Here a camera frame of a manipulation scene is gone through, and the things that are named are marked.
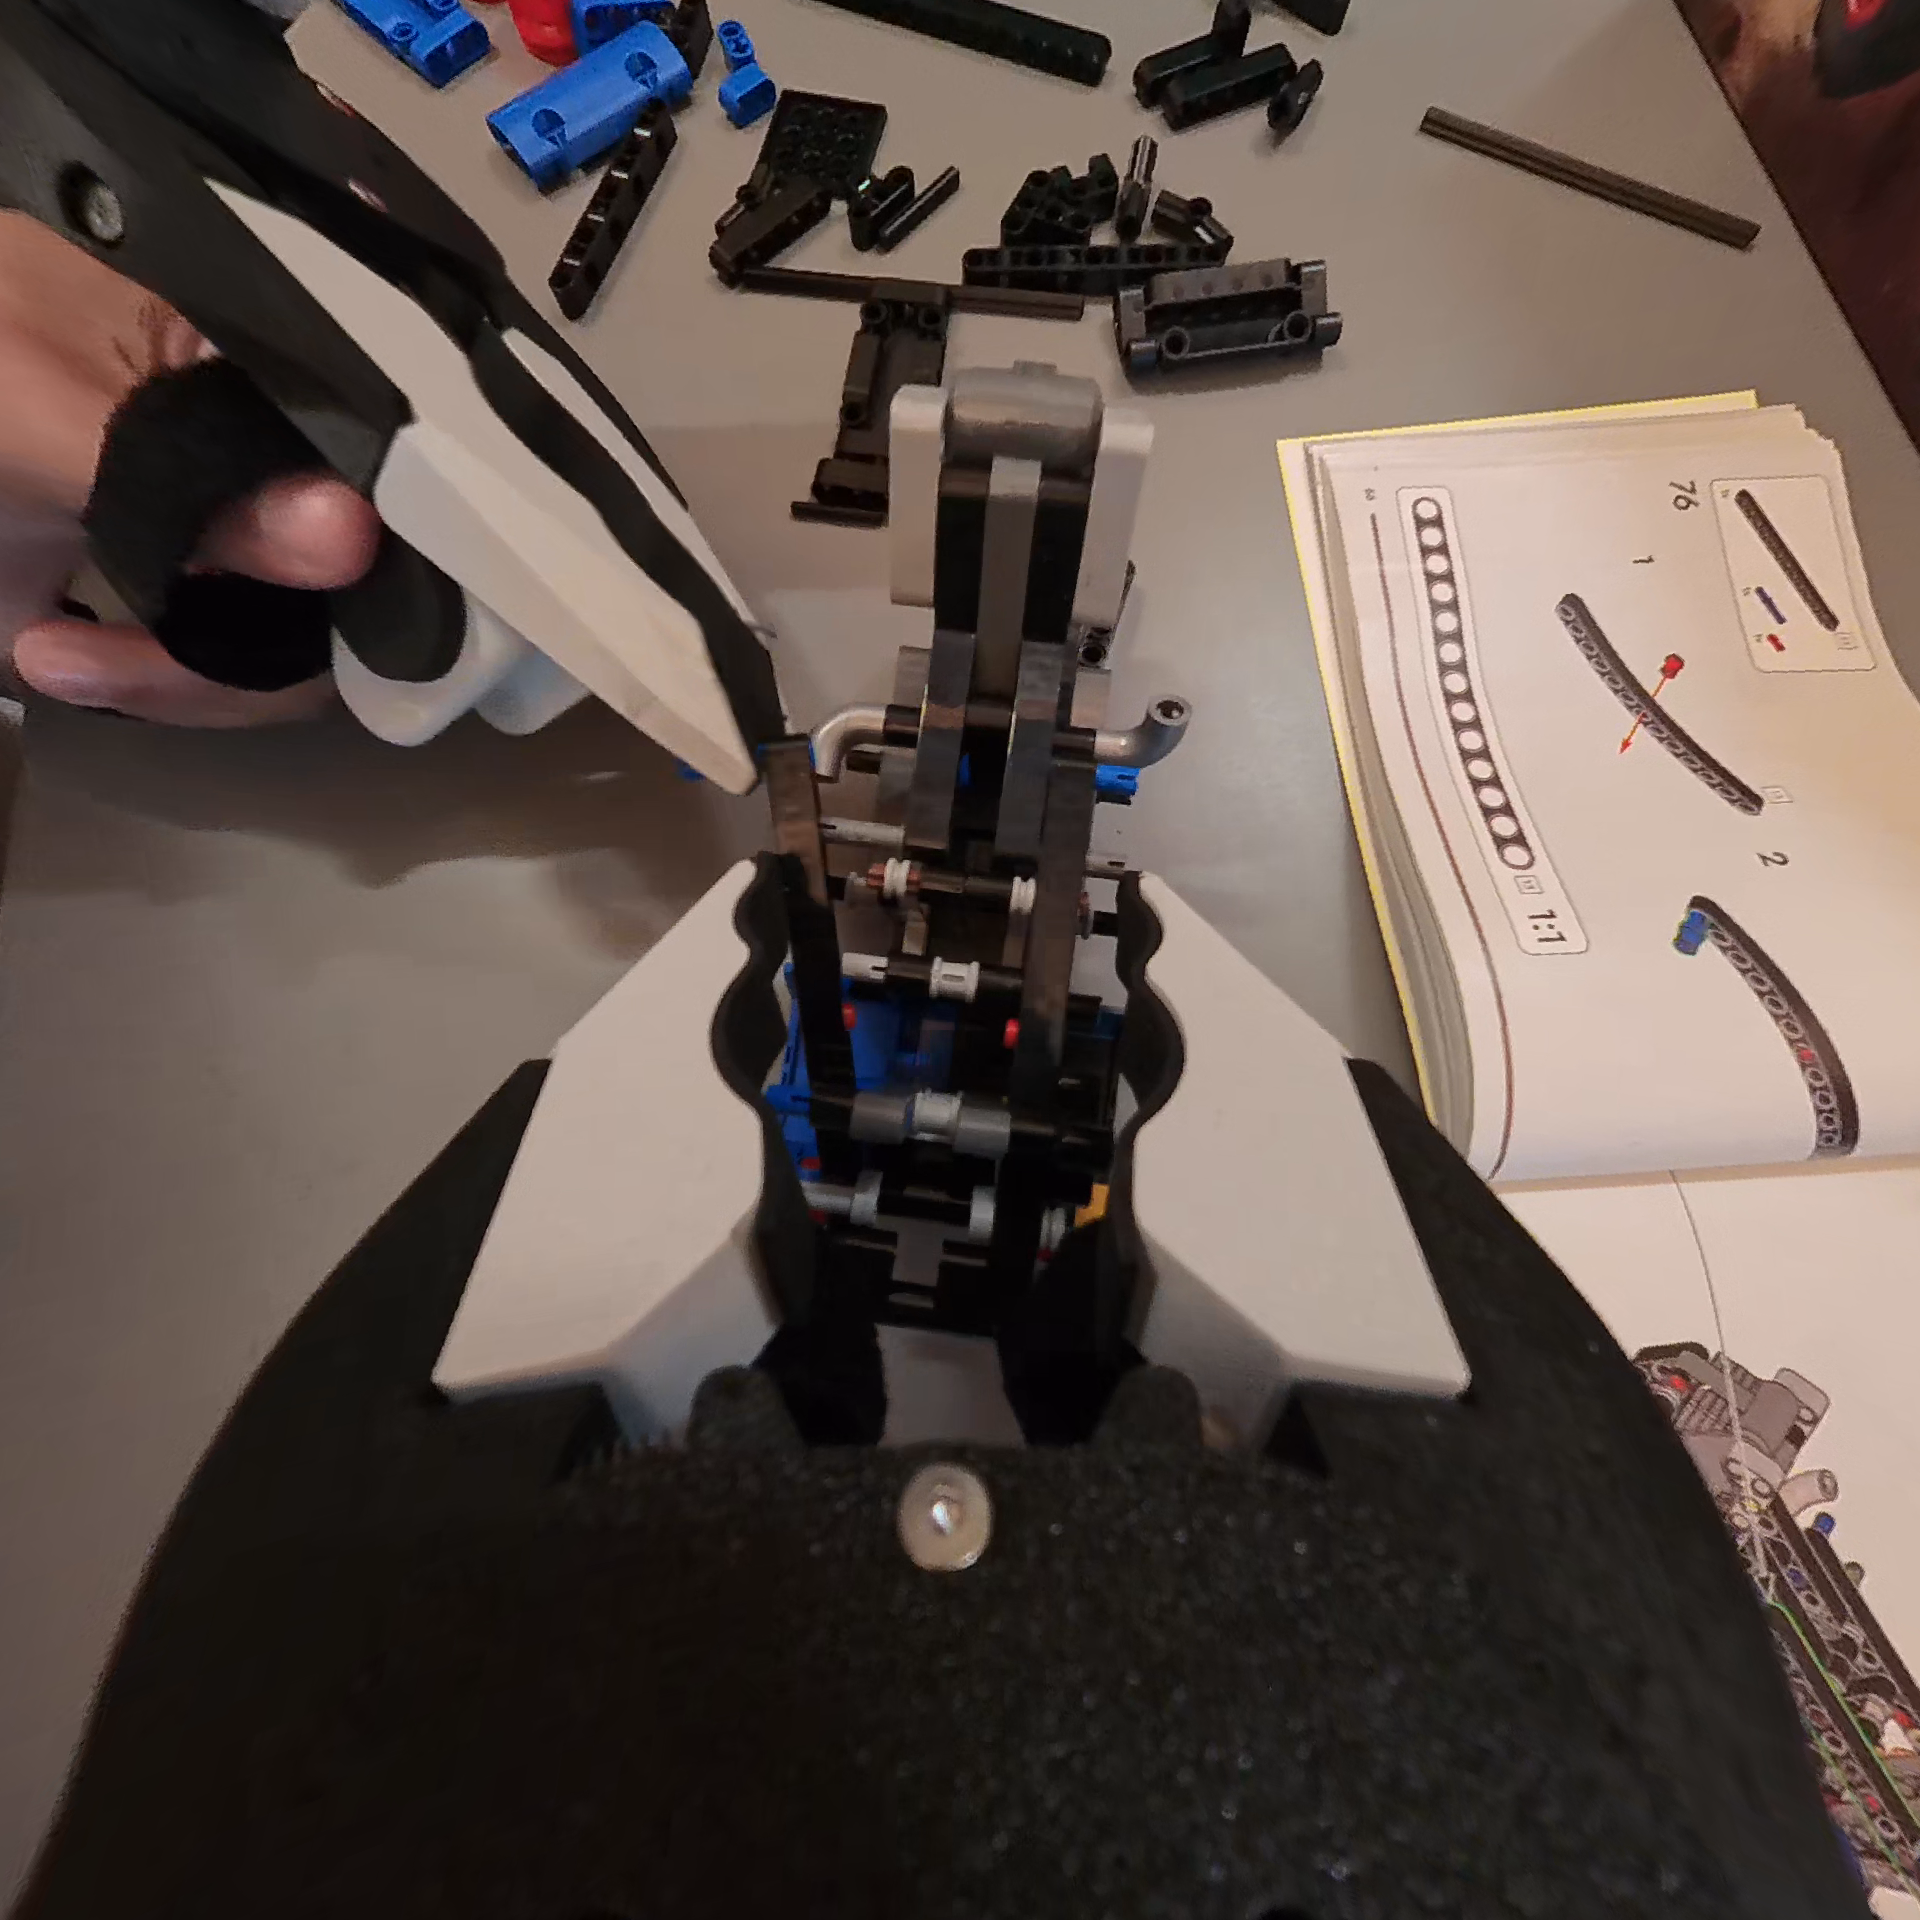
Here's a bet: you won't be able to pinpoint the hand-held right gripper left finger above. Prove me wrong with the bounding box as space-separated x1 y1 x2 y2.
429 854 890 1449

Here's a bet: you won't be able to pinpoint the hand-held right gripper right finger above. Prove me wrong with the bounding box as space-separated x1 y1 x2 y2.
1012 871 1474 1449

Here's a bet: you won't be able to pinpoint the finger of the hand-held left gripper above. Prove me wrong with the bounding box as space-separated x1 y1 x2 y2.
202 175 792 759
372 420 764 797

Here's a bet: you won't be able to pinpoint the lego truck chassis model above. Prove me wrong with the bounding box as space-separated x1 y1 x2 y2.
757 358 1198 1338

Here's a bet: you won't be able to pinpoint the black lego beam with holes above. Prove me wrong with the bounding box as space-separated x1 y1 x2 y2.
547 103 682 319

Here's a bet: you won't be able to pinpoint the black lego panel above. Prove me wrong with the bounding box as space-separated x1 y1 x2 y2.
791 292 951 529

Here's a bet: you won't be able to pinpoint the large blue lego panel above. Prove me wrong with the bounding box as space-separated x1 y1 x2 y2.
484 23 696 192

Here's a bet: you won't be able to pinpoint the black square lego plate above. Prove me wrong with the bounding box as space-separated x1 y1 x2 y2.
748 89 890 204

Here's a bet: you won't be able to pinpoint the pile of black lego pieces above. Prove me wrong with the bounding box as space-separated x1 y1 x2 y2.
709 134 1239 324

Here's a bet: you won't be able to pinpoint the long black lego beam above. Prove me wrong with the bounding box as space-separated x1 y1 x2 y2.
816 0 1114 87

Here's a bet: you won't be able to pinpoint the black lego connector pieces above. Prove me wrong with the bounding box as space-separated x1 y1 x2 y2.
1132 0 1326 140

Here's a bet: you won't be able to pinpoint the long thin black lego axle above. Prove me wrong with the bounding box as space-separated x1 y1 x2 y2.
1416 104 1764 250

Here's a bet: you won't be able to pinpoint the monster truck lego box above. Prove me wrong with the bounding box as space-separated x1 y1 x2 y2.
1671 0 1920 455

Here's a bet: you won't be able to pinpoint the person's left hand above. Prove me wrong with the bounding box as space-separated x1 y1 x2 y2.
0 210 387 732

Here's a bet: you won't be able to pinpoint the open instruction booklet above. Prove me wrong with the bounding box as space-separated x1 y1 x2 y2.
1275 393 1920 1920

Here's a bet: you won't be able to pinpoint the black lego frame piece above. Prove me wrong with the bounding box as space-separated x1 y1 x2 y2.
1114 258 1344 380

